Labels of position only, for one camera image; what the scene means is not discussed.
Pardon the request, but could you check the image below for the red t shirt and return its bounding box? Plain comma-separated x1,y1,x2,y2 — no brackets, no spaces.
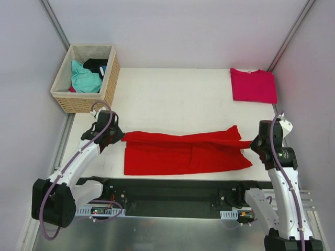
123,125,252,176

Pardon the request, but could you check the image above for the magenta t shirt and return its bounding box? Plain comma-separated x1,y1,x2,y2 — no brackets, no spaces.
230,68,277,104

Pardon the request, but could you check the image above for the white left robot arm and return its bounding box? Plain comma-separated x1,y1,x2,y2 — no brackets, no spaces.
31,109,125,228

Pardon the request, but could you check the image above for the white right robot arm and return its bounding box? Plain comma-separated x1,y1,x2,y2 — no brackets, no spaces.
236,119,323,250

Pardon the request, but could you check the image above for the wicker laundry basket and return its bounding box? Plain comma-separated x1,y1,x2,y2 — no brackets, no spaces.
51,44,120,113

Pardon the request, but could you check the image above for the teal t shirt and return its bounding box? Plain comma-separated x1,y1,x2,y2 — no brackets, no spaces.
71,60,102,93

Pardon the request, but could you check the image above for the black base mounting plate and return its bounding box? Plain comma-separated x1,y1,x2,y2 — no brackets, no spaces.
91,176,272,219

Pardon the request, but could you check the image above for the black printed t shirt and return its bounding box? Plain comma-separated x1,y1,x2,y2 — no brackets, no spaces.
83,59,108,79

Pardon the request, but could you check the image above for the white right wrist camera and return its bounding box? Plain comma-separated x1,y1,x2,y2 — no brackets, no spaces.
279,117,293,138

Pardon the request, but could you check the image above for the aluminium frame rail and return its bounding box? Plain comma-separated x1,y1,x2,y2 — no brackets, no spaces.
264,189,316,211

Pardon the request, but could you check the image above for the right slotted cable duct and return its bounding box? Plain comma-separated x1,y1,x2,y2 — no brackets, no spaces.
220,210,239,220

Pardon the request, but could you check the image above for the slotted cable duct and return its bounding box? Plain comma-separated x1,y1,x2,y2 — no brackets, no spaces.
75,206,126,217
220,210,239,220

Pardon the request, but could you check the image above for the left slotted cable duct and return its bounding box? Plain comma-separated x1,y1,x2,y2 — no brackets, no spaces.
75,206,126,217

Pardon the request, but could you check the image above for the left aluminium corner post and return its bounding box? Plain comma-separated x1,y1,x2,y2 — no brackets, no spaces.
39,0,70,51

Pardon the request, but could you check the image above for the aluminium corner post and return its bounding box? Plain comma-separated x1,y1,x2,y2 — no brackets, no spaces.
267,0,317,72
39,0,70,51

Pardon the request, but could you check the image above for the right aluminium corner post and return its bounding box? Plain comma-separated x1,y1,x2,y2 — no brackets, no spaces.
267,0,317,72

